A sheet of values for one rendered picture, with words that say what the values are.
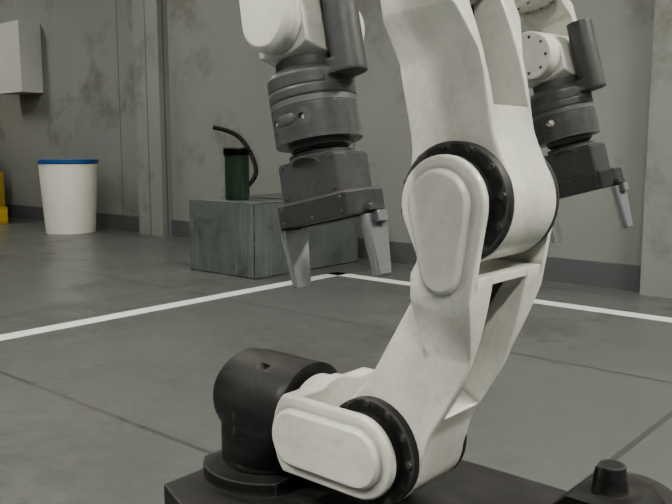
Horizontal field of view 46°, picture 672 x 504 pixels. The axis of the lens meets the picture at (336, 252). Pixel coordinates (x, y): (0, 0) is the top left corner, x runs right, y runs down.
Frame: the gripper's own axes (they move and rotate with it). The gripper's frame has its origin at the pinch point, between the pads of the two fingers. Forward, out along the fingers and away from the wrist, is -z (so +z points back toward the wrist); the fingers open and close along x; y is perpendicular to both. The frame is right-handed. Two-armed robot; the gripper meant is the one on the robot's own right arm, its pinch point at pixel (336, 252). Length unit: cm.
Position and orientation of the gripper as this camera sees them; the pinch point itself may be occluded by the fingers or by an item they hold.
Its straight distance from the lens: 78.3
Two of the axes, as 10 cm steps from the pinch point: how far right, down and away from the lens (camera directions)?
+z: -1.5, -9.9, 0.3
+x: 7.4, -1.3, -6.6
